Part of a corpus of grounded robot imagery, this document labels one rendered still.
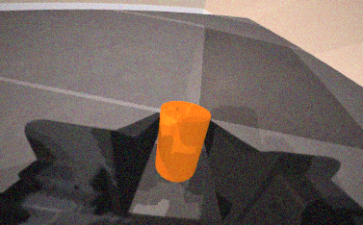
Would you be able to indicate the orange tapered cylinder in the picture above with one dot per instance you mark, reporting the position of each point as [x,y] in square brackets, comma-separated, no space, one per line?
[182,130]

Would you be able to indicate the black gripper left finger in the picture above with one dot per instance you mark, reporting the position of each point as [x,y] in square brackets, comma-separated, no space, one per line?
[123,152]

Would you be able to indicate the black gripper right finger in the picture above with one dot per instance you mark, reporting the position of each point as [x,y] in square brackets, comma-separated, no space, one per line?
[241,173]

